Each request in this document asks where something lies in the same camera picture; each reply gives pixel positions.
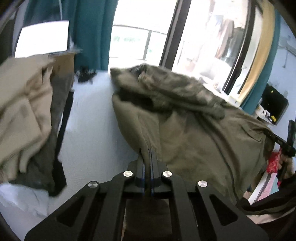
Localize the olive green jacket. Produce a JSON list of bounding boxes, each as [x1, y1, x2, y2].
[[109, 63, 296, 216]]

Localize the hanging laundry clothes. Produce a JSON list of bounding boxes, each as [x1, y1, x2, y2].
[[215, 20, 244, 66]]

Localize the person right hand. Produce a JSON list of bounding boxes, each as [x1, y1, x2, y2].
[[277, 148, 295, 181]]

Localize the black monitor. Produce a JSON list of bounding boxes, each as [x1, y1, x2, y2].
[[261, 84, 288, 125]]

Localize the white bed cover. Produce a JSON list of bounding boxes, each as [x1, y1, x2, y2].
[[1, 71, 137, 240]]

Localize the yellow teal right curtain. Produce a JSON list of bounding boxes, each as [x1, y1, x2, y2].
[[238, 1, 280, 115]]

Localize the beige garment pile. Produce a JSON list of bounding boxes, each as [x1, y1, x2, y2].
[[1, 52, 75, 196]]

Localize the glowing tablet screen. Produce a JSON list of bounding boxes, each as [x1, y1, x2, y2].
[[15, 21, 69, 58]]

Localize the teal left curtain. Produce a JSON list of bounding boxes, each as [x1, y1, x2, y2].
[[24, 0, 118, 70]]

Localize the black window frame post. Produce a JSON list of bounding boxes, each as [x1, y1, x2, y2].
[[159, 0, 191, 70]]

